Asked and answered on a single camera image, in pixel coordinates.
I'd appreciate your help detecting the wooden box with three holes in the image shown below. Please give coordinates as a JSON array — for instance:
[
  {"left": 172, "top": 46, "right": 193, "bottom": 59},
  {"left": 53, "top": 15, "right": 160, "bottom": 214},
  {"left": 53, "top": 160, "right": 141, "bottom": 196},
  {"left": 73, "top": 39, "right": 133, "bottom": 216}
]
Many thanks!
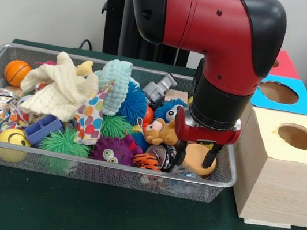
[{"left": 223, "top": 45, "right": 307, "bottom": 230}]

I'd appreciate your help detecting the polka dot cloth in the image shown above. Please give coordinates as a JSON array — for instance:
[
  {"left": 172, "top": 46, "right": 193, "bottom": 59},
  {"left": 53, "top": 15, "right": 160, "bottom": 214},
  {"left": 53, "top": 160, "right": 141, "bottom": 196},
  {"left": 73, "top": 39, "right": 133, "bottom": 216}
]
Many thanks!
[{"left": 71, "top": 77, "right": 114, "bottom": 148}]

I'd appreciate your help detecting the cream knitted cloth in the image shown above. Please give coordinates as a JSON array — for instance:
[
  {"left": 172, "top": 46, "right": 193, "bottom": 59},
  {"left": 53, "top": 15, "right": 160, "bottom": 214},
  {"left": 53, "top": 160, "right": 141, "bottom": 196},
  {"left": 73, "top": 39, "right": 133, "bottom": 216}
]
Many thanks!
[{"left": 15, "top": 46, "right": 104, "bottom": 127}]

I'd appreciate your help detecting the mint green knitted cloth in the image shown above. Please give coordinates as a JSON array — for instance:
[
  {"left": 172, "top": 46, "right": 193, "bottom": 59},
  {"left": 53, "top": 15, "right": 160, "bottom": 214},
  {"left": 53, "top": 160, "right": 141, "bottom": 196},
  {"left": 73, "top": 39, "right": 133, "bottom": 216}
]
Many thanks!
[{"left": 88, "top": 56, "right": 134, "bottom": 119}]

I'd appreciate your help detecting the black cable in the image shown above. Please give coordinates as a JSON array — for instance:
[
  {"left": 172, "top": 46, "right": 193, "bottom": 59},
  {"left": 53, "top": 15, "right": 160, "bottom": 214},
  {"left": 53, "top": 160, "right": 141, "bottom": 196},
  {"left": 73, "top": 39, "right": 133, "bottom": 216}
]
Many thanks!
[{"left": 78, "top": 37, "right": 96, "bottom": 52}]

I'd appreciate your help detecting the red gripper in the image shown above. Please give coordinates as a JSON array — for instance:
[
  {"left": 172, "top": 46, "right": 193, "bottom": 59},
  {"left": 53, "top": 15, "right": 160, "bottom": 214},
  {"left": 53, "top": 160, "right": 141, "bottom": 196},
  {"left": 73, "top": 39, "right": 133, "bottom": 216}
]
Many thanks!
[{"left": 167, "top": 106, "right": 243, "bottom": 178}]

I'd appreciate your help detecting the green spiky ball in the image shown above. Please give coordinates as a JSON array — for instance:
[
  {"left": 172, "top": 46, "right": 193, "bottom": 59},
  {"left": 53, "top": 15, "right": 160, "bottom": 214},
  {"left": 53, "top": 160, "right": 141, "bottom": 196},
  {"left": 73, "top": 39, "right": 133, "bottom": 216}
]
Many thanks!
[{"left": 36, "top": 123, "right": 94, "bottom": 176}]

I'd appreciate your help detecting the blue fuzzy toy with eyes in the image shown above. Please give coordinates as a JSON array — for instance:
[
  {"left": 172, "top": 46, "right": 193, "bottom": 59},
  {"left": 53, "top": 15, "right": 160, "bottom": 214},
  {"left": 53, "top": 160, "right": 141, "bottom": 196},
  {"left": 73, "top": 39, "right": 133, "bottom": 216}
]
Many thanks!
[{"left": 153, "top": 95, "right": 192, "bottom": 128}]

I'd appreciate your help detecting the purple spiky ball with eyes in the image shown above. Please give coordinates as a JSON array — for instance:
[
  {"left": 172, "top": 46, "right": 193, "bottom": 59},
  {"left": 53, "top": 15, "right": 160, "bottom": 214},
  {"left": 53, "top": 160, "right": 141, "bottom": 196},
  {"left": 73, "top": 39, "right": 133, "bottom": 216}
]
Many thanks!
[{"left": 88, "top": 133, "right": 138, "bottom": 168}]

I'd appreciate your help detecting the yellow smiley ball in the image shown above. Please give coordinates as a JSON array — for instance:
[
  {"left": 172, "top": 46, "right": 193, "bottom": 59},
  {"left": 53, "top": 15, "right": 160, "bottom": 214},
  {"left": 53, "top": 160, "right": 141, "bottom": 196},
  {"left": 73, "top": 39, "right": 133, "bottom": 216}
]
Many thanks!
[{"left": 0, "top": 126, "right": 33, "bottom": 165}]

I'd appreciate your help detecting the small orange basketball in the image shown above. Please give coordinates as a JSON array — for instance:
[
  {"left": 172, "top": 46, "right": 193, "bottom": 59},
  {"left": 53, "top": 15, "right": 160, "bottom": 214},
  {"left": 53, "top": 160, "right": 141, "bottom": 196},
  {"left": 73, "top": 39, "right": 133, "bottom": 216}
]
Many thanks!
[{"left": 2, "top": 58, "right": 33, "bottom": 89}]

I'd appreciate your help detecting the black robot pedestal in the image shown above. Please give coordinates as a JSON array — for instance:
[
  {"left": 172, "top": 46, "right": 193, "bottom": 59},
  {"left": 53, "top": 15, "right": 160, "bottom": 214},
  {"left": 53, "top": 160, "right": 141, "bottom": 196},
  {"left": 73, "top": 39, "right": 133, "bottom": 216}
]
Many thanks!
[{"left": 89, "top": 0, "right": 199, "bottom": 69}]

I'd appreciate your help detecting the brown plush toy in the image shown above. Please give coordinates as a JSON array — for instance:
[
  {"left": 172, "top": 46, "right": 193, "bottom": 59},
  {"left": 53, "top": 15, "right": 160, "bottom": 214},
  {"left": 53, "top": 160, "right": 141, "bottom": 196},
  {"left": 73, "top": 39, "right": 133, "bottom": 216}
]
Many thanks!
[{"left": 140, "top": 115, "right": 181, "bottom": 149}]

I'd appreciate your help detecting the clear mesh bin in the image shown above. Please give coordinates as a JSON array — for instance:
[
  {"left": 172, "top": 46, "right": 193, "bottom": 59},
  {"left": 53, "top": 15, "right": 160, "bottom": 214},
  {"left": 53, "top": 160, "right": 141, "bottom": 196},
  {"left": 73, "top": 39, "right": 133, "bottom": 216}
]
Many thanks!
[{"left": 0, "top": 41, "right": 253, "bottom": 208}]

